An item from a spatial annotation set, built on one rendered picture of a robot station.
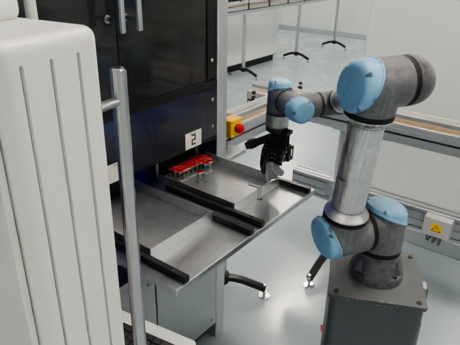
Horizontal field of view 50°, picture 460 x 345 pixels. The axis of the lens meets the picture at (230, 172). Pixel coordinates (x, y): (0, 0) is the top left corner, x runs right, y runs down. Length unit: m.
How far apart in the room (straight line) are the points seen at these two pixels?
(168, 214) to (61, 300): 0.83
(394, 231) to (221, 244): 0.47
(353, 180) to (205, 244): 0.46
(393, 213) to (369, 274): 0.19
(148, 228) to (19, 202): 0.85
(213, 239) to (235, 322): 1.09
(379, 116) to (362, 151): 0.10
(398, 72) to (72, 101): 0.70
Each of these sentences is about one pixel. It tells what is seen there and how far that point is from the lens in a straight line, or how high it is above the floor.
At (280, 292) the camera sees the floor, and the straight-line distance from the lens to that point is 2.65.
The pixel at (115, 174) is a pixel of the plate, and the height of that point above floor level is 1.01.
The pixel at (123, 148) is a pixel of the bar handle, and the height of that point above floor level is 1.35.
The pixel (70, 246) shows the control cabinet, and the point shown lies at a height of 1.26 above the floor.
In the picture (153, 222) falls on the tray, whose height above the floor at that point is 0.88.
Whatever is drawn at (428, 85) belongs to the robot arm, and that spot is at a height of 1.38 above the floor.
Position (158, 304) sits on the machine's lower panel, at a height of 0.42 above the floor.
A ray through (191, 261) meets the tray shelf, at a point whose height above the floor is 0.88.
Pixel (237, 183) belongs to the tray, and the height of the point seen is 0.88.
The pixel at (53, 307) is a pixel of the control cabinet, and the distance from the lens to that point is 0.76.
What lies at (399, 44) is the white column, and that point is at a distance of 2.91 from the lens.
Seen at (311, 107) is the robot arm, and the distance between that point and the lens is 1.44.
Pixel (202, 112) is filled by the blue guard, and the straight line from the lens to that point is 1.75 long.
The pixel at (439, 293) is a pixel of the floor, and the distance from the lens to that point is 2.87.
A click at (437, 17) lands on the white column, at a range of 2.83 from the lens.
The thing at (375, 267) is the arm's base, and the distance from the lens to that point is 1.43.
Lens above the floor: 1.65
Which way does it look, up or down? 25 degrees down
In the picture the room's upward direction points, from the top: 1 degrees clockwise
